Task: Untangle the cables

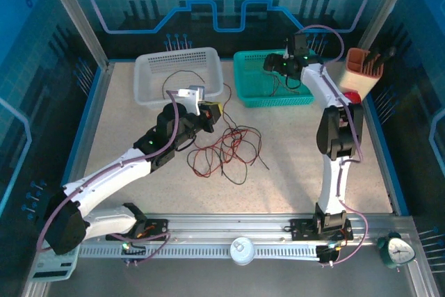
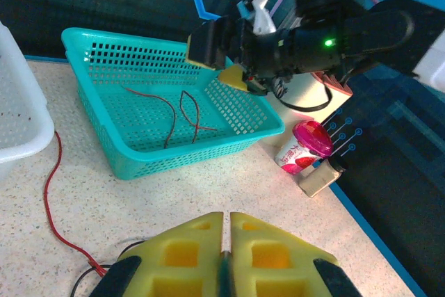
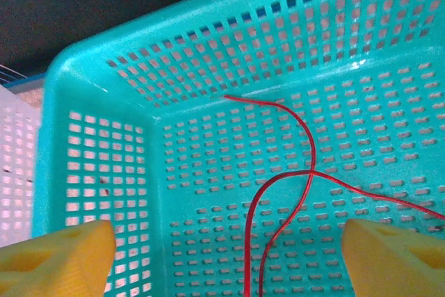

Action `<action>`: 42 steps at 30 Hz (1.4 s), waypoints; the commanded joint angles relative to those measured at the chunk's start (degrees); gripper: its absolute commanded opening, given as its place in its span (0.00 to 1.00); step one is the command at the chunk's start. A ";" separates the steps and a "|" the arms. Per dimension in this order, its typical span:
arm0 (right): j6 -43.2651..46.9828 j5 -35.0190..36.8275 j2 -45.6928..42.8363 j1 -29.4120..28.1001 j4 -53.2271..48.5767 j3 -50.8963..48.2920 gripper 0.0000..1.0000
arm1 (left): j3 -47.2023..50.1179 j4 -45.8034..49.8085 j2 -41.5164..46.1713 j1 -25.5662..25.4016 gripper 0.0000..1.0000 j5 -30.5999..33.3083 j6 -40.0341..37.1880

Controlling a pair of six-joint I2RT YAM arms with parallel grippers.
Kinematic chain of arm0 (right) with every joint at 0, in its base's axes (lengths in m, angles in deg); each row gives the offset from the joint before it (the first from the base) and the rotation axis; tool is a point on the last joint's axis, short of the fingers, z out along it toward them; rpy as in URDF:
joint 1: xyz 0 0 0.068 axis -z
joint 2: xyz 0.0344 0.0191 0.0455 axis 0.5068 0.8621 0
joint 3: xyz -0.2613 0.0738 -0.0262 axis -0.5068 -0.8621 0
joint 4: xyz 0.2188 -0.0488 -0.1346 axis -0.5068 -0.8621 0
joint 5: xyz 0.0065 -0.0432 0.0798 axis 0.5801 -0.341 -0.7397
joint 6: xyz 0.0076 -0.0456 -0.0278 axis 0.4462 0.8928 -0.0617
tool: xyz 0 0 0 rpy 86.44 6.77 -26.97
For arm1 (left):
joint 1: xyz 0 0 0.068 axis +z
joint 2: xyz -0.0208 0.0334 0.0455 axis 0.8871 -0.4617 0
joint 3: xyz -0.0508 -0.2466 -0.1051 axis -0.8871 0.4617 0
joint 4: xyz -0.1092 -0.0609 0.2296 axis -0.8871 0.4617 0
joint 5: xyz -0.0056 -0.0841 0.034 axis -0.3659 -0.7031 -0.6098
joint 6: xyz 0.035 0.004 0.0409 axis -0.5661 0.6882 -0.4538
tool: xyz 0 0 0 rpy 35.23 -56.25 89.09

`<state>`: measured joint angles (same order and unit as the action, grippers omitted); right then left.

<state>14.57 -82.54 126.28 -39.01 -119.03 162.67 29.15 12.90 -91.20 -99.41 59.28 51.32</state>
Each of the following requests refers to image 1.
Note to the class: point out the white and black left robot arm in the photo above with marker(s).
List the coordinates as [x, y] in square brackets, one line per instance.
[104, 178]

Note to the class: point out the white round can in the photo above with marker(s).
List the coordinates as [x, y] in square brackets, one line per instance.
[242, 251]

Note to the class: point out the white desk calculator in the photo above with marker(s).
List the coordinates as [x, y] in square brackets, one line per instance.
[52, 269]

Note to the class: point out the green alarm clock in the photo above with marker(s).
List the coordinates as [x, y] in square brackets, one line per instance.
[398, 251]

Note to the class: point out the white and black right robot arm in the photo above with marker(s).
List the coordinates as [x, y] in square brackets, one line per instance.
[328, 185]

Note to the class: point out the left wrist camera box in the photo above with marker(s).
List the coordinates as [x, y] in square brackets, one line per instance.
[189, 97]

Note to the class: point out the pink heart-shaped container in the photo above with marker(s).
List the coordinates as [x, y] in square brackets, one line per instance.
[353, 96]

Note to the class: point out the white orange utensil holder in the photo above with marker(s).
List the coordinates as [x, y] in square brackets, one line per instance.
[361, 81]

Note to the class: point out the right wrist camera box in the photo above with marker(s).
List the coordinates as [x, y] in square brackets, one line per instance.
[298, 45]

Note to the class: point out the small circuit board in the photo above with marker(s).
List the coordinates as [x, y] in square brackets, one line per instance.
[127, 246]
[327, 251]

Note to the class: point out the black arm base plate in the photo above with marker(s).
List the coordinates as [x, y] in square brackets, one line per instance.
[156, 229]
[302, 229]

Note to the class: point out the teal plastic mesh basket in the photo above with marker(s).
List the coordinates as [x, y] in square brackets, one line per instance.
[253, 81]

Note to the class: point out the white plastic mesh basket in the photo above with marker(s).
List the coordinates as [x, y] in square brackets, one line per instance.
[146, 78]

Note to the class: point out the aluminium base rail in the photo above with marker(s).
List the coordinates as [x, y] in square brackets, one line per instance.
[226, 222]

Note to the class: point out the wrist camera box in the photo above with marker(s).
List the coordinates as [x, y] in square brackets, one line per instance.
[298, 45]
[189, 97]

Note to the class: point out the aluminium frame post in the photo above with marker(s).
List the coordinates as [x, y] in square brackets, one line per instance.
[386, 8]
[78, 20]

